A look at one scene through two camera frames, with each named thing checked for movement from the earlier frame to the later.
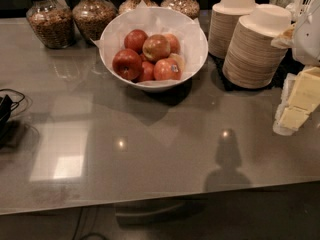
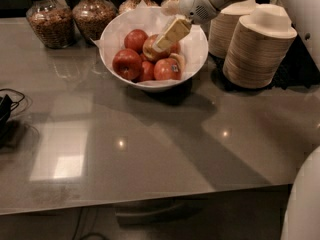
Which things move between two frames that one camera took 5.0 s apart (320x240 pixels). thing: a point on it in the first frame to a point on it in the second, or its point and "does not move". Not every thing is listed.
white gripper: [308, 41] to [194, 3]
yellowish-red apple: [156, 47] does not move
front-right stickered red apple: [167, 69] does not move
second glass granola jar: [92, 12] does not move
